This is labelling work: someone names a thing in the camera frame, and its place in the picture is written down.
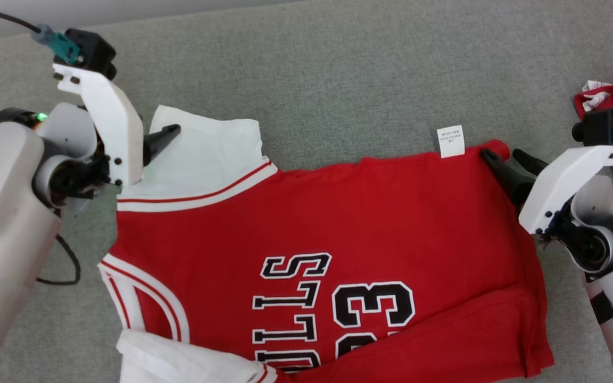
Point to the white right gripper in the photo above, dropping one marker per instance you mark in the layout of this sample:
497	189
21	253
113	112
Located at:
567	181

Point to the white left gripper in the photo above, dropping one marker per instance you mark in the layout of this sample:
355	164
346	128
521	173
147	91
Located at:
115	122

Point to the red and white basketball jersey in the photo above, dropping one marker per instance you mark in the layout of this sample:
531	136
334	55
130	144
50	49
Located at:
312	213

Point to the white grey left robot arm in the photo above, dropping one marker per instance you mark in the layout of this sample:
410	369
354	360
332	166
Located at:
3	213

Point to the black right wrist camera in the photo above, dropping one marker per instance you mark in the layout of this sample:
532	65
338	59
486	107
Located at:
602	126

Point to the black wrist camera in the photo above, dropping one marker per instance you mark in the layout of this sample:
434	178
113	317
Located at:
602	126
91	50

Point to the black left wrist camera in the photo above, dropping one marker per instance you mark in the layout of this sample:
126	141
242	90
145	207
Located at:
91	50

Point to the teal left camera connector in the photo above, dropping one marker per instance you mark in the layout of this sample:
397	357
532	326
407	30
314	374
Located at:
61	45

